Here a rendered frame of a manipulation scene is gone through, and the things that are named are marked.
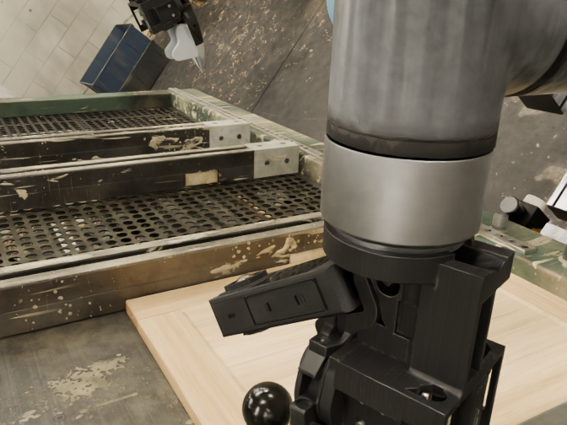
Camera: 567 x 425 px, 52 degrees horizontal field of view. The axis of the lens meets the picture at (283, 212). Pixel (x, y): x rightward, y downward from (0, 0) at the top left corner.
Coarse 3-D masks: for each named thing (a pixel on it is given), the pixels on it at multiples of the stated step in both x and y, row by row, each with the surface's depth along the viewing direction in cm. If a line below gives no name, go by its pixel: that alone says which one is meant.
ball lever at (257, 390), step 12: (264, 384) 42; (276, 384) 42; (252, 396) 41; (264, 396) 41; (276, 396) 41; (288, 396) 42; (252, 408) 41; (264, 408) 40; (276, 408) 40; (288, 408) 41; (252, 420) 41; (264, 420) 40; (276, 420) 40; (288, 420) 41
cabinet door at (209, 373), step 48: (192, 288) 83; (528, 288) 87; (144, 336) 73; (192, 336) 72; (240, 336) 73; (288, 336) 73; (528, 336) 75; (192, 384) 63; (240, 384) 64; (288, 384) 64; (528, 384) 66
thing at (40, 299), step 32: (256, 224) 93; (288, 224) 95; (320, 224) 94; (64, 256) 79; (96, 256) 80; (128, 256) 82; (160, 256) 81; (192, 256) 83; (224, 256) 86; (256, 256) 89; (288, 256) 92; (0, 288) 71; (32, 288) 73; (64, 288) 75; (96, 288) 77; (128, 288) 80; (160, 288) 82; (0, 320) 72; (32, 320) 74; (64, 320) 76
